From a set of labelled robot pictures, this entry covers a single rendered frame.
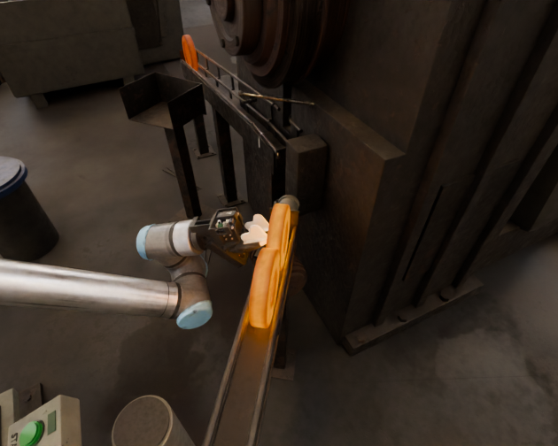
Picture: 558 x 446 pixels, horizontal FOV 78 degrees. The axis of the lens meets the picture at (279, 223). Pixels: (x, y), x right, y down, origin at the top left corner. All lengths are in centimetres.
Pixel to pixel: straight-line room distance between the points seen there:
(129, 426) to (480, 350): 127
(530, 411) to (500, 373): 14
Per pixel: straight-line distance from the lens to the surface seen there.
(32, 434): 82
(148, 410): 86
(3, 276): 81
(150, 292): 86
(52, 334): 173
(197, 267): 97
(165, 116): 161
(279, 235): 73
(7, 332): 184
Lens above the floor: 130
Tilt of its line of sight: 44 degrees down
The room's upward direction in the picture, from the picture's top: straight up
